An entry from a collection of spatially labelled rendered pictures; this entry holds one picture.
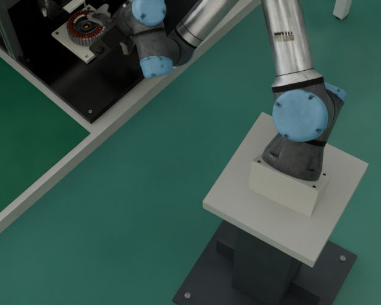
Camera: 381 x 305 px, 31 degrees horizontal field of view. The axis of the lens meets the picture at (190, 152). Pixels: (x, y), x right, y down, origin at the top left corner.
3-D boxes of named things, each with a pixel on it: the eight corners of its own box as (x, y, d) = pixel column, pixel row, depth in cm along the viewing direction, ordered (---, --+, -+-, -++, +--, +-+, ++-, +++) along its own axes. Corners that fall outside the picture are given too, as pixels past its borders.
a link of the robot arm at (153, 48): (185, 71, 173) (175, 27, 172) (167, 74, 163) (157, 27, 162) (156, 77, 176) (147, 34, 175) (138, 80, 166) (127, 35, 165)
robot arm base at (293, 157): (319, 170, 180) (334, 135, 177) (317, 187, 166) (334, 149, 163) (265, 148, 182) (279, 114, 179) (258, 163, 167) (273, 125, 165)
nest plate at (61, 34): (124, 32, 204) (124, 30, 203) (86, 63, 198) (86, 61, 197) (89, 6, 209) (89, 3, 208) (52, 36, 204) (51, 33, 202)
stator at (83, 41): (115, 30, 203) (113, 22, 199) (86, 53, 199) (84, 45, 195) (88, 10, 206) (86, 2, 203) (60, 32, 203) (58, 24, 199)
